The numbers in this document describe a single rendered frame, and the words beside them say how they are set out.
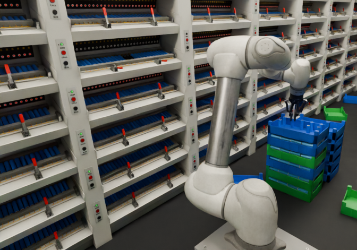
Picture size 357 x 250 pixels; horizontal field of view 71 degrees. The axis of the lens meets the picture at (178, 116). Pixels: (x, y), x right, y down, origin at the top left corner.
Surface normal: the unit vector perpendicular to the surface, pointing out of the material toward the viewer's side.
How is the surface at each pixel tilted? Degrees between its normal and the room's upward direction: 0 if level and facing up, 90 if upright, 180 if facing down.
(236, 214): 82
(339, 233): 0
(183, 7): 90
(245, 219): 87
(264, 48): 72
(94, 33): 111
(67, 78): 90
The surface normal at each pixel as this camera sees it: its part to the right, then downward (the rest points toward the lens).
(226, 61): -0.58, 0.07
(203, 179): -0.69, -0.12
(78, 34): 0.63, 0.52
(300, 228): -0.07, -0.95
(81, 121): 0.65, 0.19
